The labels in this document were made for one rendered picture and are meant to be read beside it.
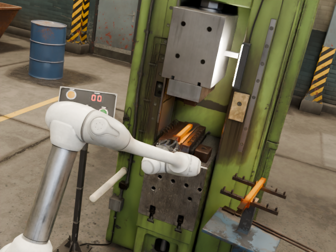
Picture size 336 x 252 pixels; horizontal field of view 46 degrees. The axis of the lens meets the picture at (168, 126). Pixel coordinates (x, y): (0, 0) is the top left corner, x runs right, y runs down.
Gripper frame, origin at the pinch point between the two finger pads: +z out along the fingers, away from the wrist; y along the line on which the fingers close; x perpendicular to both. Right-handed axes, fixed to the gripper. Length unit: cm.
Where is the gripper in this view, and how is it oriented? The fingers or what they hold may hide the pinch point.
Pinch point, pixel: (174, 140)
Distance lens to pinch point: 229.1
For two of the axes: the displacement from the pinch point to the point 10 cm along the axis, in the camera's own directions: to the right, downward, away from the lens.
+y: 9.3, 2.7, -2.5
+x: 1.7, -9.2, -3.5
